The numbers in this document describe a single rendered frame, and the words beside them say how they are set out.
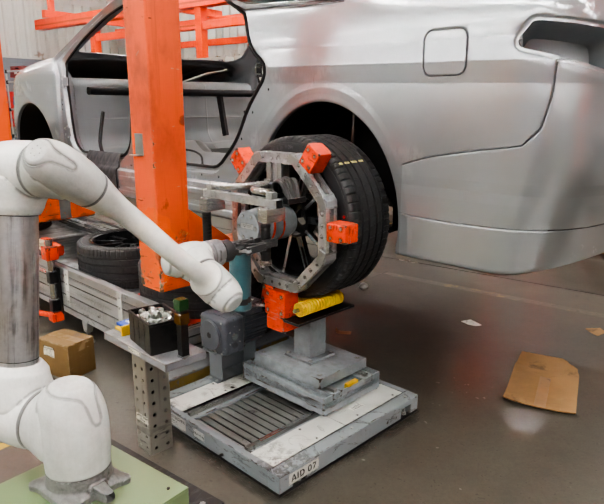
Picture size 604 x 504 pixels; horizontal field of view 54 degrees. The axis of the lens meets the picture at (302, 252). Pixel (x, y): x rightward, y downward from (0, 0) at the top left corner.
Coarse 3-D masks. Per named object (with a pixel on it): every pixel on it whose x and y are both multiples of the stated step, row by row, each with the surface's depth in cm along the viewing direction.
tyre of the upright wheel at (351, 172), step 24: (288, 144) 233; (336, 144) 231; (336, 168) 219; (360, 168) 226; (336, 192) 219; (360, 192) 220; (384, 192) 230; (360, 216) 219; (384, 216) 229; (360, 240) 221; (384, 240) 233; (336, 264) 226; (360, 264) 230; (312, 288) 237; (336, 288) 236
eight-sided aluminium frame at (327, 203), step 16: (256, 160) 235; (272, 160) 228; (288, 160) 222; (240, 176) 244; (256, 176) 244; (304, 176) 219; (320, 176) 220; (240, 192) 248; (320, 192) 214; (240, 208) 250; (320, 208) 215; (336, 208) 217; (320, 224) 216; (320, 240) 218; (256, 256) 252; (320, 256) 219; (256, 272) 247; (272, 272) 247; (304, 272) 227; (320, 272) 227; (288, 288) 235; (304, 288) 232
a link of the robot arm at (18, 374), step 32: (0, 160) 137; (0, 192) 139; (0, 224) 142; (32, 224) 145; (0, 256) 143; (32, 256) 146; (0, 288) 144; (32, 288) 147; (0, 320) 145; (32, 320) 148; (0, 352) 146; (32, 352) 148; (0, 384) 144; (32, 384) 146; (0, 416) 144
